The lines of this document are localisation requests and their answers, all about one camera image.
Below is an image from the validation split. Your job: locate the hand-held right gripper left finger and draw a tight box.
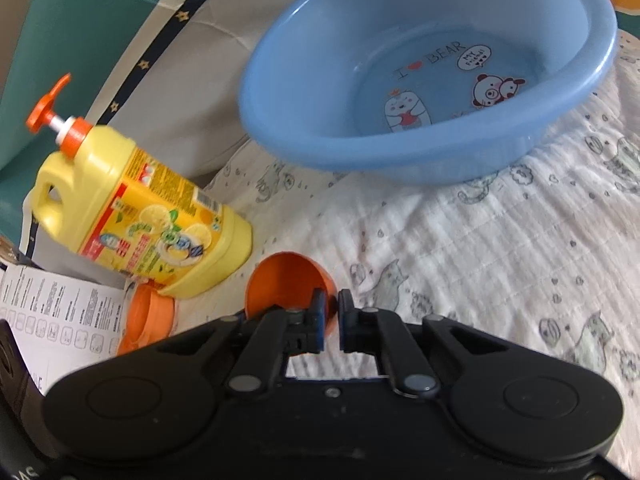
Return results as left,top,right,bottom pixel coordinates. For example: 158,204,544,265
165,287,329,396

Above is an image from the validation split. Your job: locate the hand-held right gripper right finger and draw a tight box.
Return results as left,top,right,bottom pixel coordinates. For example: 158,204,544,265
337,288,482,397

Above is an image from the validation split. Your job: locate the small orange cup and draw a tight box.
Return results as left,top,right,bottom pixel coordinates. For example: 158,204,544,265
245,252,335,339

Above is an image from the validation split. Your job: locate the blue plastic basin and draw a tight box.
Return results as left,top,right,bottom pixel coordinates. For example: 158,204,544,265
237,0,619,187

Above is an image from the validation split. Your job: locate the white printed paper sheet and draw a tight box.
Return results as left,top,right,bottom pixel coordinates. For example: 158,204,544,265
0,265,134,397

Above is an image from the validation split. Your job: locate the white printed blanket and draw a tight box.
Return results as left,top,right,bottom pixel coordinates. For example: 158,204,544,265
170,30,640,476

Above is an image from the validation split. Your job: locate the orange bowl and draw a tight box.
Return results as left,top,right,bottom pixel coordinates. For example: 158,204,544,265
116,282,178,357

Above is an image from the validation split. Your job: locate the yellow detergent bottle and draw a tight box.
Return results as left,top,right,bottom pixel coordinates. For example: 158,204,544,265
25,74,254,300

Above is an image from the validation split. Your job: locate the grey star-trimmed quilt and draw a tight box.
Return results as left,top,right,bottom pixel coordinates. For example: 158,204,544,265
20,0,361,286

